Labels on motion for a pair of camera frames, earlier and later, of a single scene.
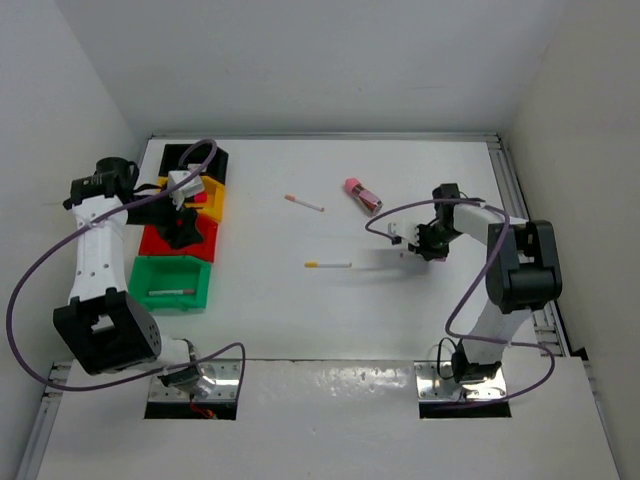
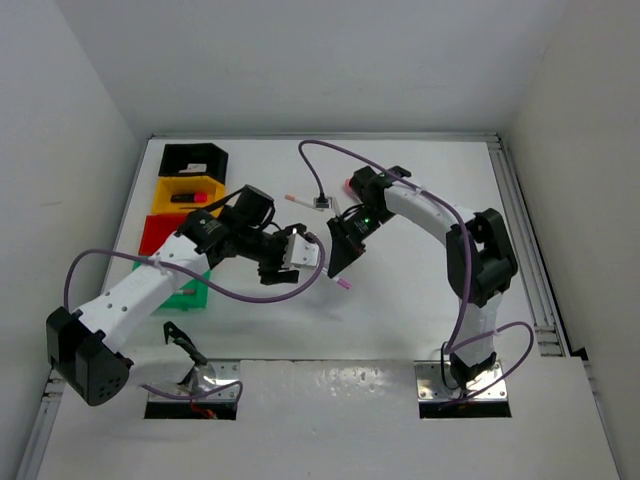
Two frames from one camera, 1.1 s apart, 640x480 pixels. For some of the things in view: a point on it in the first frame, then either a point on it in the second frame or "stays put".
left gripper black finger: x=182 y=229 -> x=270 y=278
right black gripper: x=425 y=252 -> x=347 y=247
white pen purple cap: x=436 y=259 -> x=344 y=283
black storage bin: x=197 y=155 stays put
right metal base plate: x=429 y=387 stays put
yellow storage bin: x=214 y=205 stays put
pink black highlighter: x=201 y=197 stays put
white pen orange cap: x=303 y=202 stays put
